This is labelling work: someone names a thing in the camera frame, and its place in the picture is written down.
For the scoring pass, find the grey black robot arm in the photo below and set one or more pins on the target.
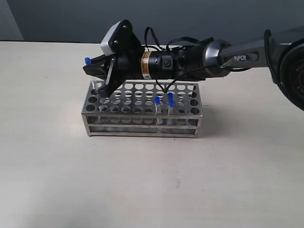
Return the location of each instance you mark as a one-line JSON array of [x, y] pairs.
[[282, 53]]

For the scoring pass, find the blue-capped test tube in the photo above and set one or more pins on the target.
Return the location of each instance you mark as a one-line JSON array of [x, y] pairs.
[[170, 120], [170, 96], [93, 79], [158, 110]]

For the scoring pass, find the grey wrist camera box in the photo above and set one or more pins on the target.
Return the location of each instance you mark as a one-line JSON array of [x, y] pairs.
[[119, 38]]

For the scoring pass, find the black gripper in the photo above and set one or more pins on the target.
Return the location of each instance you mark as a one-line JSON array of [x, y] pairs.
[[115, 70]]

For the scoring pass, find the stainless steel test tube rack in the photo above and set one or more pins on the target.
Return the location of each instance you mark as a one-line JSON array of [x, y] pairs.
[[130, 111]]

